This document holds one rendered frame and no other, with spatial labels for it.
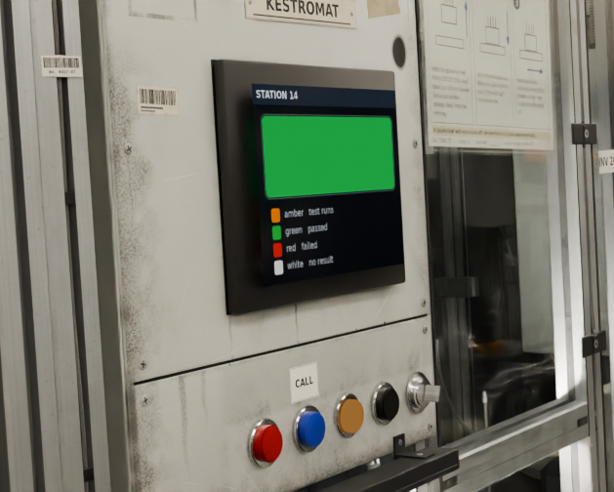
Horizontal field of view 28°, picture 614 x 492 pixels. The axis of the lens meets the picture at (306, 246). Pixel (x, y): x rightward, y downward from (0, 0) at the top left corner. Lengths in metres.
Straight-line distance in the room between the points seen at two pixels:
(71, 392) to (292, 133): 0.29
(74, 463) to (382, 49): 0.51
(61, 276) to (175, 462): 0.17
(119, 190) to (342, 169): 0.25
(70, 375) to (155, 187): 0.15
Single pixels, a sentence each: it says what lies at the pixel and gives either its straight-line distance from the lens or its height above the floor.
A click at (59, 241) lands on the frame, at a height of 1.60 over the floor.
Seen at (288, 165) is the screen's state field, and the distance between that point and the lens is 1.00.
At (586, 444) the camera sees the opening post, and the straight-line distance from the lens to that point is 1.61.
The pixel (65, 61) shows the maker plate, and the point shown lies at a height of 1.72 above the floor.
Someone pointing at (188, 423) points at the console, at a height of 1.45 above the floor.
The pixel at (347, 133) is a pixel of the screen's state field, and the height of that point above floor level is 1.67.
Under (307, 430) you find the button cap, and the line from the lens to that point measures 1.04.
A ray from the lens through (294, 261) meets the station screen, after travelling 1.00.
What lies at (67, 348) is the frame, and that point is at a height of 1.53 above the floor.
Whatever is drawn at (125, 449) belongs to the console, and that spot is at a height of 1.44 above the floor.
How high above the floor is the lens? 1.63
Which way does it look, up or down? 3 degrees down
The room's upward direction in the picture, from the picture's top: 3 degrees counter-clockwise
